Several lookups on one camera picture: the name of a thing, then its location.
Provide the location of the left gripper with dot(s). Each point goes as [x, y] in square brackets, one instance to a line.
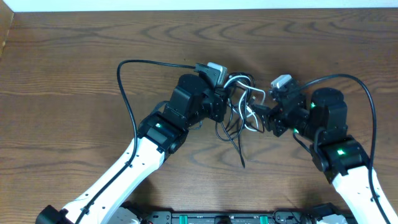
[219, 106]

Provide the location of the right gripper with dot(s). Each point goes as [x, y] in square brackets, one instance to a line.
[273, 119]

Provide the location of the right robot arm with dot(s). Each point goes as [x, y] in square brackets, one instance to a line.
[335, 153]

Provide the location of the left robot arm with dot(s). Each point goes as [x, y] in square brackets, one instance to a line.
[160, 134]

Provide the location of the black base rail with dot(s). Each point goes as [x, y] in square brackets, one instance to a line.
[324, 213]

